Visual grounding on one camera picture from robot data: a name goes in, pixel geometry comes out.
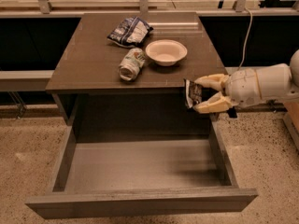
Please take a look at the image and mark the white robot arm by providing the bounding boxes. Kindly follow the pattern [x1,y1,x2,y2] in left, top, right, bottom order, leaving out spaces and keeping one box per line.
[193,50,299,114]

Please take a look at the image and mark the open grey top drawer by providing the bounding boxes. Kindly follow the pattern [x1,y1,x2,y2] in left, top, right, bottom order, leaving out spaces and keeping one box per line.
[26,112,258,219]

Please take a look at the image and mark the white cable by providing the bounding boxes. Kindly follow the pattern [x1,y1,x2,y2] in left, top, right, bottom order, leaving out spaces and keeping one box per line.
[236,7,254,71]

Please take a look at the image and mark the black rxbar chocolate wrapper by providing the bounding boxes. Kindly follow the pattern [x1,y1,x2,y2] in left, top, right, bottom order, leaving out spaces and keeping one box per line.
[184,79,202,108]

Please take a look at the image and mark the white green can lying down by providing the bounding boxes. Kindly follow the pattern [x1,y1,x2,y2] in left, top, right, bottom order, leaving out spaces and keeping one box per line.
[119,48,146,81]

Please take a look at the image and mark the metal railing with posts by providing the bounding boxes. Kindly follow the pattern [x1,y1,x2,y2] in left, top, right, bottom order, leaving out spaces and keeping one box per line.
[0,0,299,19]

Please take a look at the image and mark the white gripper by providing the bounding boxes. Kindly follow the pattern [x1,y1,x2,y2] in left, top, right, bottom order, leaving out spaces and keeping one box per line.
[193,69,262,114]

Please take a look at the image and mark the blue white chip bag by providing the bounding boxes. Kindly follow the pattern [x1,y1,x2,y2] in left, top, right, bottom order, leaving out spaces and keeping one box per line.
[107,17,153,48]

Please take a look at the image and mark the cardboard box at right edge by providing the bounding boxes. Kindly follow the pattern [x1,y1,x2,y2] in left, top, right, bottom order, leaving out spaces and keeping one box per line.
[283,102,299,150]

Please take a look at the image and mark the grey cabinet with counter top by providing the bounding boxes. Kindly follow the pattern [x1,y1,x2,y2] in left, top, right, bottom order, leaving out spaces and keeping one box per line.
[47,12,225,143]

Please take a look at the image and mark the white paper bowl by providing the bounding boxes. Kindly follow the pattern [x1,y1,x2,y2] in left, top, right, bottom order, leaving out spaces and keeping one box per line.
[145,39,188,66]

